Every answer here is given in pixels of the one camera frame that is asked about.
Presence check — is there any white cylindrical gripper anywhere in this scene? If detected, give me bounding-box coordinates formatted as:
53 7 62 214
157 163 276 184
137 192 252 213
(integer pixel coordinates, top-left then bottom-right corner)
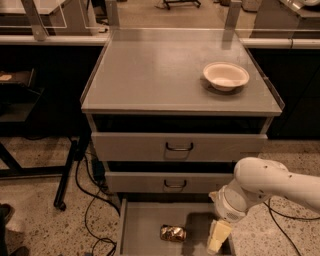
207 185 248 255

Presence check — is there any crushed orange can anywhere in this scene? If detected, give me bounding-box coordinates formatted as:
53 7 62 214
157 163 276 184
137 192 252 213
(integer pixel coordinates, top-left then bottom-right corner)
160 225 186 242

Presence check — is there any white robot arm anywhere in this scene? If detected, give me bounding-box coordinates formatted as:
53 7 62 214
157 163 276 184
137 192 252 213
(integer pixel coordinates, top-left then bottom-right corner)
207 157 320 255

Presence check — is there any grey middle drawer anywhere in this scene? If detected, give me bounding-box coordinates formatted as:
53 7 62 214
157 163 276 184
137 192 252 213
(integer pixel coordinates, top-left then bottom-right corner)
106 172 233 194

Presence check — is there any grey drawer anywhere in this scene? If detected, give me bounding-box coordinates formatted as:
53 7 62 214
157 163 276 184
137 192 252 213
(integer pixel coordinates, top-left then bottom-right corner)
91 132 267 162
106 172 233 194
115 199 236 256

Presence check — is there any grey bottom drawer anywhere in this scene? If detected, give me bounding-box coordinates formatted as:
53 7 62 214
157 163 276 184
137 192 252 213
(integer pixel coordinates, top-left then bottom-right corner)
115 199 236 256

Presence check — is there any grey drawer cabinet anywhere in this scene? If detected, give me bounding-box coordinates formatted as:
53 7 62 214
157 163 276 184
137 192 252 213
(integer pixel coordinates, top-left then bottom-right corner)
80 27 285 208

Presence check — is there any grey top drawer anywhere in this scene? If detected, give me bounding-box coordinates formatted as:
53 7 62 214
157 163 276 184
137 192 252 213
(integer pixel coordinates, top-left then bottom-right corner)
91 132 267 162

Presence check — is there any white paper bowl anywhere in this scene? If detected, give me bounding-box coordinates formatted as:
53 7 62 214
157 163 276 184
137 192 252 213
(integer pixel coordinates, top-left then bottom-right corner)
203 62 250 92

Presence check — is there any dark shoe at left edge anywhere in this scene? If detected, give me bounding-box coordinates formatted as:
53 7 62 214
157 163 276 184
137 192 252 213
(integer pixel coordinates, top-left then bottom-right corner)
0 203 30 256

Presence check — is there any clear acrylic guard panel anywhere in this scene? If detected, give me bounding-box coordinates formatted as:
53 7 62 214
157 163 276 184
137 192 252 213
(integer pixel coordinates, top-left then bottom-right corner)
0 0 320 40

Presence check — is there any black cable on right floor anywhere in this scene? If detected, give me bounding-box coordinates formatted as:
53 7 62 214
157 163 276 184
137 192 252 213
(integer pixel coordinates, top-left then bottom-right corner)
263 198 320 256

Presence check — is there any black cable on floor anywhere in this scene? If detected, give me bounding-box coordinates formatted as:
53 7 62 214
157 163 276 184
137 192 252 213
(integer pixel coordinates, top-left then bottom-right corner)
263 198 320 256
74 151 121 256

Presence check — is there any black cable on left floor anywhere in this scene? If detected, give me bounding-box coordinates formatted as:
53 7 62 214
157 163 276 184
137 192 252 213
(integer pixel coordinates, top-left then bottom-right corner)
74 151 121 256

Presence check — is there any black metal table frame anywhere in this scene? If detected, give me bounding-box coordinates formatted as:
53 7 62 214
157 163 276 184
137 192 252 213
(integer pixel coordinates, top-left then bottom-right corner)
0 69 77 211

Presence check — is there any white horizontal rail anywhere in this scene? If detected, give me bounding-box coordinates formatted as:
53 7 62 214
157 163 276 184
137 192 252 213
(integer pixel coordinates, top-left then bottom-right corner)
0 35 320 50

